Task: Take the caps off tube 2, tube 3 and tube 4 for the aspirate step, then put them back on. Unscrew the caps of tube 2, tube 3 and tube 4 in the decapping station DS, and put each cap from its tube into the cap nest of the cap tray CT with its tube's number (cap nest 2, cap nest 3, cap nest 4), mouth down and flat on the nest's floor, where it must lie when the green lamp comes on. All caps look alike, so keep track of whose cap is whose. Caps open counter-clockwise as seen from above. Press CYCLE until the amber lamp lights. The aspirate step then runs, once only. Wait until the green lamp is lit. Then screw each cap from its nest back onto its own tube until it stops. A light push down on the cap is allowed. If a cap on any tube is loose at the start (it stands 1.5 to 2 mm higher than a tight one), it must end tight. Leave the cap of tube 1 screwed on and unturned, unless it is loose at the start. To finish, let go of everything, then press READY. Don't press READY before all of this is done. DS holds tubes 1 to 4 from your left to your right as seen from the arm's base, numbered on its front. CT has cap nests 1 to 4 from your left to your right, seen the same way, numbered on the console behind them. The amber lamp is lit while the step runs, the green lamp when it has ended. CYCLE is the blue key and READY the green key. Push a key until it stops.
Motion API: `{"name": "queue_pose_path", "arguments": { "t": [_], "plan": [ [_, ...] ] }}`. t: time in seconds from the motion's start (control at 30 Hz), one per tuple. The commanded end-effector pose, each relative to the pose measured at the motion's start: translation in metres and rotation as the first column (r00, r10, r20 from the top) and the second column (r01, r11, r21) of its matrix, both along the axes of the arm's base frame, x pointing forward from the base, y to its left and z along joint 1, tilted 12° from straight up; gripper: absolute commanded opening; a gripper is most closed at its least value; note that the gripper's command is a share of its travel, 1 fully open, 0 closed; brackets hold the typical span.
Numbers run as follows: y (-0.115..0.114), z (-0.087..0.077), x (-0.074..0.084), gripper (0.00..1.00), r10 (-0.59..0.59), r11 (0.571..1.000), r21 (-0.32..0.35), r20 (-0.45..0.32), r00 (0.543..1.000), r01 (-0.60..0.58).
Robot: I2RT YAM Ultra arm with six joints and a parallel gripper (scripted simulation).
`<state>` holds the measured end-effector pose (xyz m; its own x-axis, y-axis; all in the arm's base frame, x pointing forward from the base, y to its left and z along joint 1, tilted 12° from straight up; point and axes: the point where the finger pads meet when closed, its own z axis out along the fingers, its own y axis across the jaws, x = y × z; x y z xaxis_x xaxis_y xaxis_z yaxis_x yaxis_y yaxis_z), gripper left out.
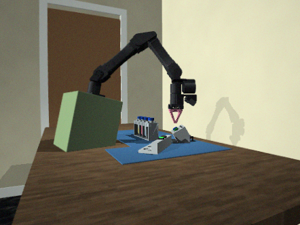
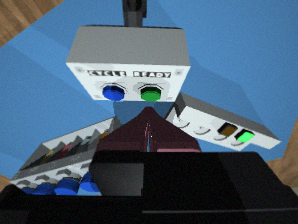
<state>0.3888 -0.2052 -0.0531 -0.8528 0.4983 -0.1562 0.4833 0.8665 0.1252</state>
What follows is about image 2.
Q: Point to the grey control box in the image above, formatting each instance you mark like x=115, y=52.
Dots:
x=131, y=62

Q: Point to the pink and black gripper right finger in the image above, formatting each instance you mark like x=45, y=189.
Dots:
x=166, y=137

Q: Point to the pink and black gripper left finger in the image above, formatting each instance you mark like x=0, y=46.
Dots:
x=133, y=135

